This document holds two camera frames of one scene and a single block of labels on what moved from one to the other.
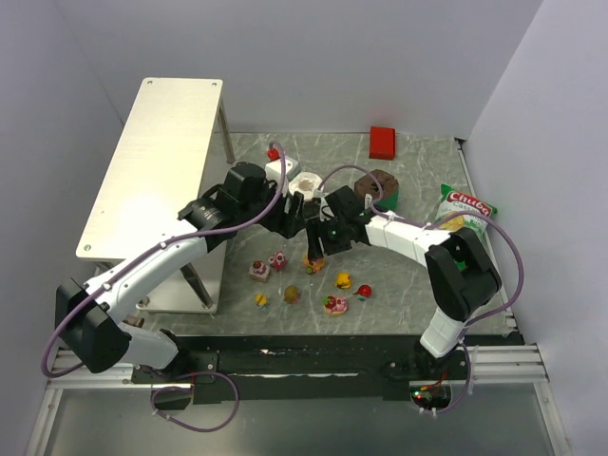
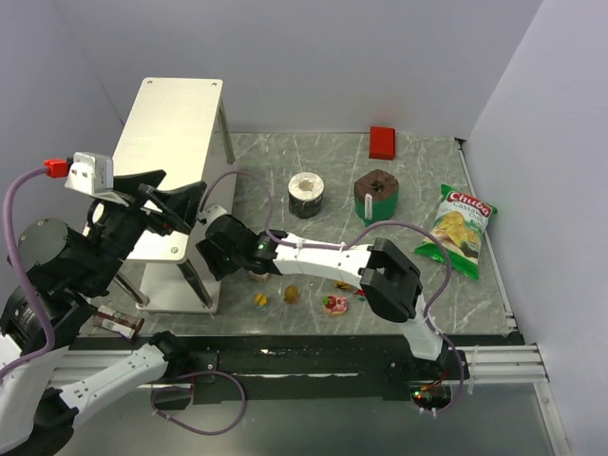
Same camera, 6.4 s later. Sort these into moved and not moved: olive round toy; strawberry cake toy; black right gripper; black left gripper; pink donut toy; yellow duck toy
Moved: black left gripper; black right gripper
Not moved: yellow duck toy; pink donut toy; strawberry cake toy; olive round toy
